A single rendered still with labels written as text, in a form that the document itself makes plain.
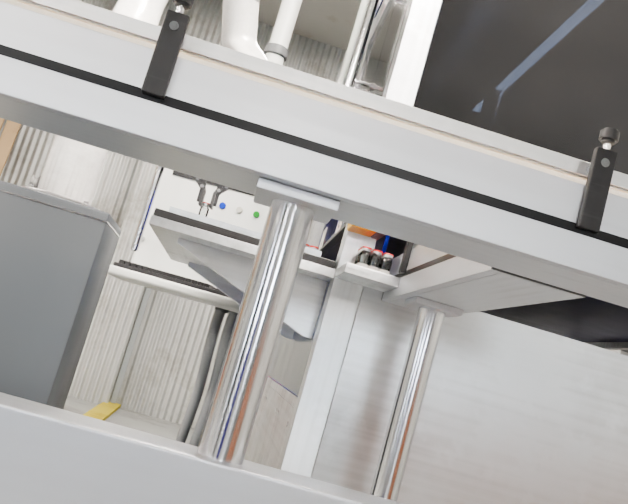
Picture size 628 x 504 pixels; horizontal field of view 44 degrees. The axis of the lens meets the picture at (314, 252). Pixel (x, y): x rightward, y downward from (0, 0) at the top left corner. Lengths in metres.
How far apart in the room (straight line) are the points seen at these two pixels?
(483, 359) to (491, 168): 0.89
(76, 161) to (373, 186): 1.05
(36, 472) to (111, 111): 0.36
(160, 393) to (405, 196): 5.43
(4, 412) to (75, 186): 0.99
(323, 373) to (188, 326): 4.57
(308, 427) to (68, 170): 0.75
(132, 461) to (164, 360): 5.35
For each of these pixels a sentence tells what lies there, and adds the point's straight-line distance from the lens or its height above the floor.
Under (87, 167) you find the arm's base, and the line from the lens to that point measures 1.78.
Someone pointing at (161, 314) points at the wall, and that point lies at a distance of 6.17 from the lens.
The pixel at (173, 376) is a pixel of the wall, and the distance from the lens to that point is 6.17.
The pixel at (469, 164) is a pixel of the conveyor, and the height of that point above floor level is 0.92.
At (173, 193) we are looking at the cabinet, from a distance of 2.72.
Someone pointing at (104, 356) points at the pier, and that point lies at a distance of 6.05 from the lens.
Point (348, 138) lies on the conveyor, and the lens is 0.83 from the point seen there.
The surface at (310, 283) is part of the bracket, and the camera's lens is 1.73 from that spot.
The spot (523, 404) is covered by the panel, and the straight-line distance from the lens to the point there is 1.73.
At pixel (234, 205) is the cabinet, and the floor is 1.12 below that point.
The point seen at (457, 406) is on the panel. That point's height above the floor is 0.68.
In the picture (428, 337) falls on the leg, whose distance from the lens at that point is 1.44.
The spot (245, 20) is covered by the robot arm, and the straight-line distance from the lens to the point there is 1.99.
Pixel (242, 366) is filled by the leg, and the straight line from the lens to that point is 0.83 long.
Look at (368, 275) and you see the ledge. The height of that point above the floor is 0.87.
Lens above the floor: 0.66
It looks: 8 degrees up
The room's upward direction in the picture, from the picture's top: 16 degrees clockwise
